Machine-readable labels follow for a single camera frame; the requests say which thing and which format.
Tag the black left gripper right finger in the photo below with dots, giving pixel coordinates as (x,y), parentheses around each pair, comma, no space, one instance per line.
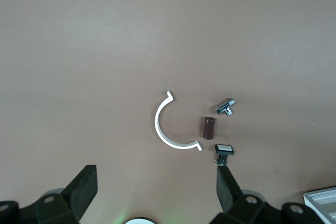
(228,195)

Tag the brown cylinder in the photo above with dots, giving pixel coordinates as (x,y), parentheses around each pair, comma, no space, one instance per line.
(208,128)

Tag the black pushbutton with white cap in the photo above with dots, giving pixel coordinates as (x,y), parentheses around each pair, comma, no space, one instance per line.
(224,149)

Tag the chrome tee fitting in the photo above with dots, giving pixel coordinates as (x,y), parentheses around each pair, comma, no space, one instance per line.
(226,106)

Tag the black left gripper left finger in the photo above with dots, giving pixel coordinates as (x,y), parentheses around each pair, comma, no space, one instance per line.
(81,192)

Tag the white drawer cabinet housing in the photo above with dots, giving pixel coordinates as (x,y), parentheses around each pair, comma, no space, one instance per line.
(321,203)

